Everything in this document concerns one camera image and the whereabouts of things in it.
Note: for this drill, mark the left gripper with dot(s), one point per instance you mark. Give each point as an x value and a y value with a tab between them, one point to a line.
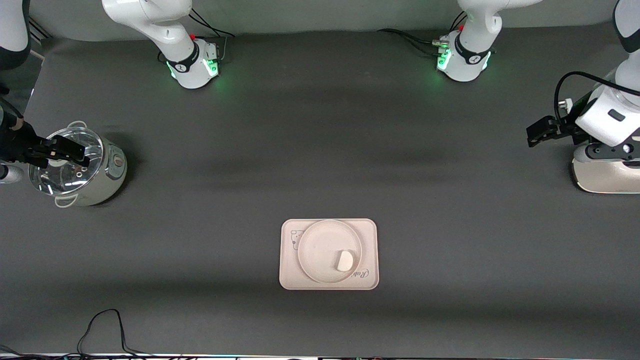
570	126

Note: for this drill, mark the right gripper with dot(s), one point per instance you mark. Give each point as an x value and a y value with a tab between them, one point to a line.
17	143

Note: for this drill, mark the white half-round bun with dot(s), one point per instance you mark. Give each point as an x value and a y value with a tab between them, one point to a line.
344	261

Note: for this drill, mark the cream round plate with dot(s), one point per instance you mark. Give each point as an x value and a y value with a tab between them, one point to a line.
322	250

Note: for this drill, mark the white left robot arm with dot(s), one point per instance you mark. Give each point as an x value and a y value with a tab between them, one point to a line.
470	55

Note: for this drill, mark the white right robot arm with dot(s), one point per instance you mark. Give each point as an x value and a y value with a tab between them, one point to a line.
185	65

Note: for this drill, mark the cream rectangular rabbit tray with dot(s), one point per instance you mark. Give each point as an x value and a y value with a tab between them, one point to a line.
290	277

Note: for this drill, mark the glass pot lid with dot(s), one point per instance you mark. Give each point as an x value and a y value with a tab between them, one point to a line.
65	180

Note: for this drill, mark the pale green electric pot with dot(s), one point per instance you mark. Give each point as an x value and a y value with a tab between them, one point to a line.
112	175

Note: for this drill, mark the cream white toaster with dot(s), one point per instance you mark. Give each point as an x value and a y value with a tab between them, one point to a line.
600	175

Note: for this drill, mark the dark grey table cover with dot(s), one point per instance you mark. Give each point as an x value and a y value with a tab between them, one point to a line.
200	250

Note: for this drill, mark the aluminium frame rail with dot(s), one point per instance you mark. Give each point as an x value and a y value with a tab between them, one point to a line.
40	31

